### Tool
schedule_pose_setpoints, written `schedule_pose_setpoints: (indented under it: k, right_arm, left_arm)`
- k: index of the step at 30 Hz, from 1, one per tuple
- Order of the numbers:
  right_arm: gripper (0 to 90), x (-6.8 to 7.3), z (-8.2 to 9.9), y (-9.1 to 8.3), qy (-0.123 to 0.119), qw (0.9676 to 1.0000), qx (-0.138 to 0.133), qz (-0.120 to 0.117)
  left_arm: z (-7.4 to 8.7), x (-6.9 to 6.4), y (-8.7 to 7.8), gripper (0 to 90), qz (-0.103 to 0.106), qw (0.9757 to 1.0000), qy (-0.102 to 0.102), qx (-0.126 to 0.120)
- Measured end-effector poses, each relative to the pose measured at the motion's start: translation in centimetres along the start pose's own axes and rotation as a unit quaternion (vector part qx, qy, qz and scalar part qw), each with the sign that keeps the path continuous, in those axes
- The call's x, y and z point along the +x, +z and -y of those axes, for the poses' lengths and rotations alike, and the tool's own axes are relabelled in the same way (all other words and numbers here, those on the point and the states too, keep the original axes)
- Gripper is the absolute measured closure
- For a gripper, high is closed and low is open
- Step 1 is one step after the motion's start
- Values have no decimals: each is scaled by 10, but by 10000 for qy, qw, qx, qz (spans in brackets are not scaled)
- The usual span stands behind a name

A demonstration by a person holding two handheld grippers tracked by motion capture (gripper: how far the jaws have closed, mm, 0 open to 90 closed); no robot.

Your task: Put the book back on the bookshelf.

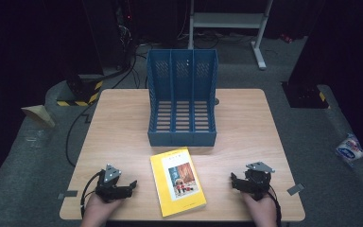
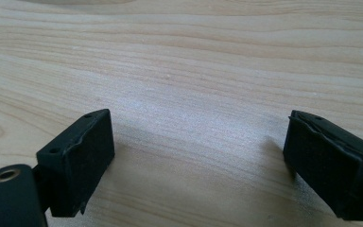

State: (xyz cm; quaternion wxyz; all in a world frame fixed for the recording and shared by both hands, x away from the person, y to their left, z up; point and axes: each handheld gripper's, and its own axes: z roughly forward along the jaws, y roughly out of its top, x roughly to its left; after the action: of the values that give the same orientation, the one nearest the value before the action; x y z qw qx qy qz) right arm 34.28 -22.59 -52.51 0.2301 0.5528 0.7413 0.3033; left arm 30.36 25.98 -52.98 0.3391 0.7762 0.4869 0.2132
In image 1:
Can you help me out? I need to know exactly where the tan cardboard piece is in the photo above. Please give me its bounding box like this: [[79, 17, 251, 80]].
[[21, 104, 57, 129]]

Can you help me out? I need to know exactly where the person's left hand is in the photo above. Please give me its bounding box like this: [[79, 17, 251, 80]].
[[80, 191, 125, 227]]

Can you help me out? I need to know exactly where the black box with yellow corner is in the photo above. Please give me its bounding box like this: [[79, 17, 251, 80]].
[[281, 80, 331, 110]]

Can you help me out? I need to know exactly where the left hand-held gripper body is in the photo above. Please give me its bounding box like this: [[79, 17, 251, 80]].
[[95, 164, 130, 203]]

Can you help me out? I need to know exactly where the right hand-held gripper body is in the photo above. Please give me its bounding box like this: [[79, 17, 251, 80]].
[[240, 161, 276, 201]]

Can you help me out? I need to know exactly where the white metal stand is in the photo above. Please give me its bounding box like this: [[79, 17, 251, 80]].
[[187, 0, 274, 71]]

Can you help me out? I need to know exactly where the white blue tissue packet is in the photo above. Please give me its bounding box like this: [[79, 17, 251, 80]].
[[335, 132, 363, 164]]

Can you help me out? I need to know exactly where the black floor cable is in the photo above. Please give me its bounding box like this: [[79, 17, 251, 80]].
[[64, 46, 140, 168]]

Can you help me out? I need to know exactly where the yellow book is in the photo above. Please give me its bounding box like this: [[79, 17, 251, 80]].
[[149, 147, 208, 218]]

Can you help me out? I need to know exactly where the right hand-held gripper cable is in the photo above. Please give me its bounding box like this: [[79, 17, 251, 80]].
[[268, 184, 283, 227]]

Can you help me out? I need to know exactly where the black yellow striped base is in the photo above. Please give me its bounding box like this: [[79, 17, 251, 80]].
[[56, 78, 104, 108]]

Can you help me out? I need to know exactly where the person's right hand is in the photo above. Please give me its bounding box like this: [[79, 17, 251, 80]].
[[241, 190, 279, 227]]

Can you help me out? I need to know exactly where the small red item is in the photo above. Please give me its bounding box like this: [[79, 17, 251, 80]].
[[279, 33, 295, 44]]

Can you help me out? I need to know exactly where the grey tape strip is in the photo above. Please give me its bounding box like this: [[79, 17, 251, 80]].
[[285, 183, 305, 197], [57, 190, 78, 201]]

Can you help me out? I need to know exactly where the hand-held gripper cable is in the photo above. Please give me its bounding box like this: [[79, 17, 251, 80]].
[[268, 184, 283, 227], [79, 171, 104, 219]]

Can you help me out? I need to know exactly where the blue plastic file rack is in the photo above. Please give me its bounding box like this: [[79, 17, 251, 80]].
[[146, 48, 219, 148]]

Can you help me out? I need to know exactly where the left hand-held gripper cable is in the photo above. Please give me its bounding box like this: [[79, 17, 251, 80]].
[[79, 171, 104, 219]]

